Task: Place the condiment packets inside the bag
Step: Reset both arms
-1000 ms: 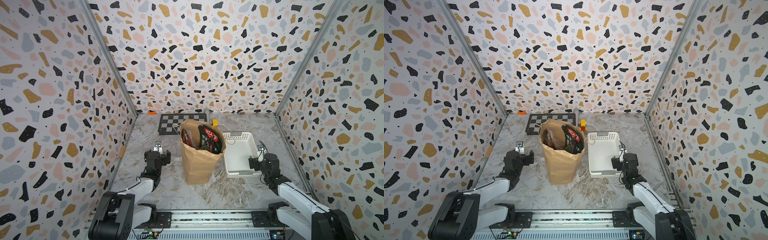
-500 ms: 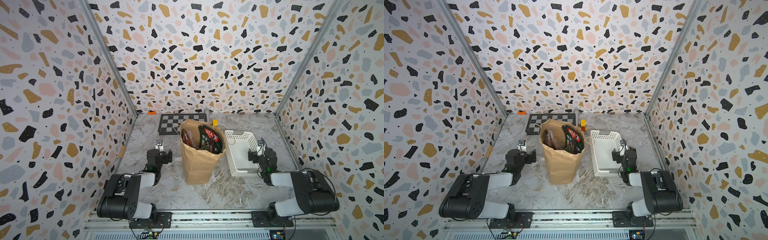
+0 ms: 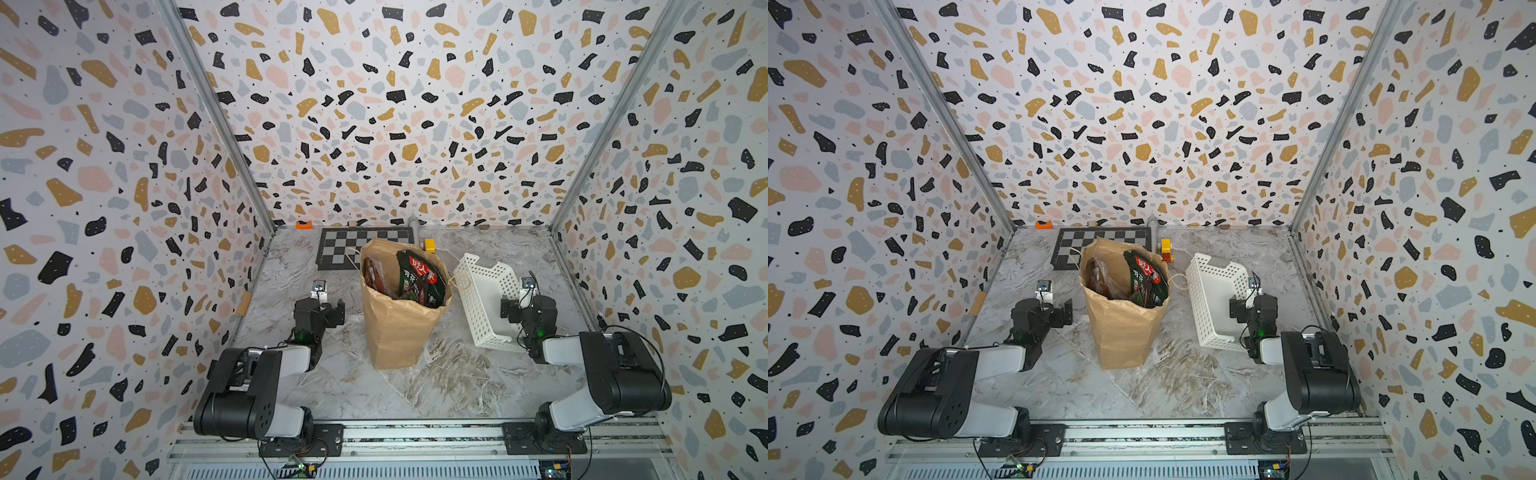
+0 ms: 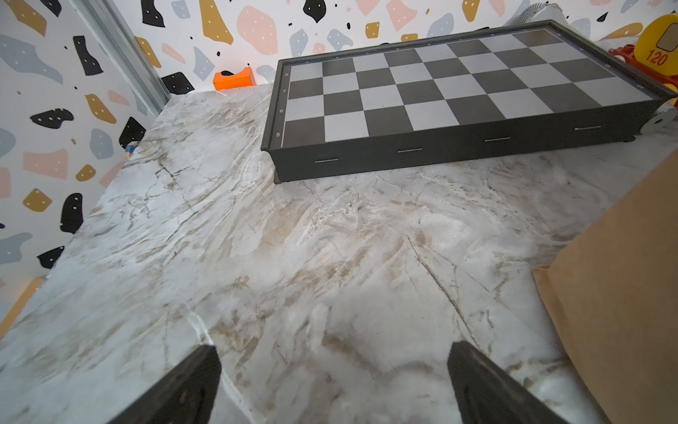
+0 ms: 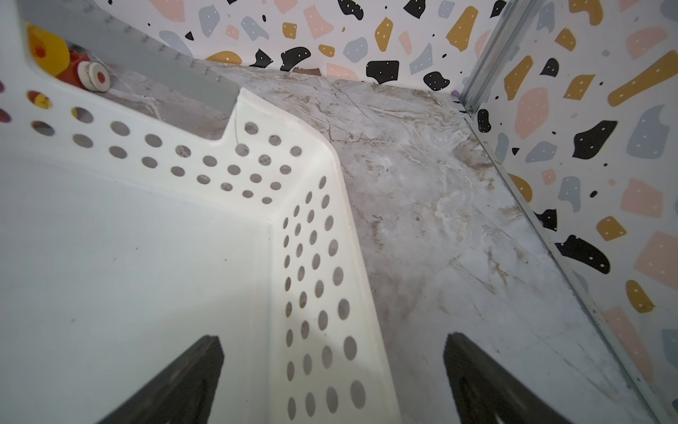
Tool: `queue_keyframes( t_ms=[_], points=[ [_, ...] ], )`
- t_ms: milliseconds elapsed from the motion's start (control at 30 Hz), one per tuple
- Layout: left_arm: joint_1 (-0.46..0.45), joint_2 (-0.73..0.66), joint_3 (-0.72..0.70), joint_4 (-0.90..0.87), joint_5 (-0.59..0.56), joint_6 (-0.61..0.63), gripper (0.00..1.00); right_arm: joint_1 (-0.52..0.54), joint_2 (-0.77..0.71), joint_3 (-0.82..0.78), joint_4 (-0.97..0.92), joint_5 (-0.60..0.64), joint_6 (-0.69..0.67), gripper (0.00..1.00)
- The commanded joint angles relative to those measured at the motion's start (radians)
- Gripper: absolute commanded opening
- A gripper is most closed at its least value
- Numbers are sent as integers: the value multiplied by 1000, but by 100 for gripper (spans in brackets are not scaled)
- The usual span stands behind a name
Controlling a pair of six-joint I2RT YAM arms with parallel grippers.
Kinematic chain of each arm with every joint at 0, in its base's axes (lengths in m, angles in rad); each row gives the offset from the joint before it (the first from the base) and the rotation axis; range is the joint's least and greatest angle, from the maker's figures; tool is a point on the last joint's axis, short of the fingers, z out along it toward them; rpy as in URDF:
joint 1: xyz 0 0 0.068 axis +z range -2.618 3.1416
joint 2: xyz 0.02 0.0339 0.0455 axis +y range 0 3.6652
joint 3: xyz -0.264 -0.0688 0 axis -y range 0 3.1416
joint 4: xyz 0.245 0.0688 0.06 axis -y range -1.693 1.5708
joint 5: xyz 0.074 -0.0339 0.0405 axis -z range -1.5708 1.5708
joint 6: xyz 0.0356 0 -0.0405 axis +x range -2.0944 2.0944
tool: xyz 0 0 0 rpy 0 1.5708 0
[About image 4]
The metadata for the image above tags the yellow red toy block car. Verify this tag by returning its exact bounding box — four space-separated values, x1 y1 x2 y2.
608 13 678 93

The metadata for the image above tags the black white chessboard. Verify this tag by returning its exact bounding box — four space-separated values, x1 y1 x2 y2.
261 20 676 182

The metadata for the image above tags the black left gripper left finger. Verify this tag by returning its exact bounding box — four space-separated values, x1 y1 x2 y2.
111 344 222 424

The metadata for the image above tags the orange black small tool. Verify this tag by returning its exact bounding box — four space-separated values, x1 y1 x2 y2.
213 67 256 91

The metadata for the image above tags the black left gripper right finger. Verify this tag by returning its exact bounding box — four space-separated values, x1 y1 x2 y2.
448 340 566 424

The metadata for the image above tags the brown paper bag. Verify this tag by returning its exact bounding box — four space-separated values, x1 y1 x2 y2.
533 155 677 423

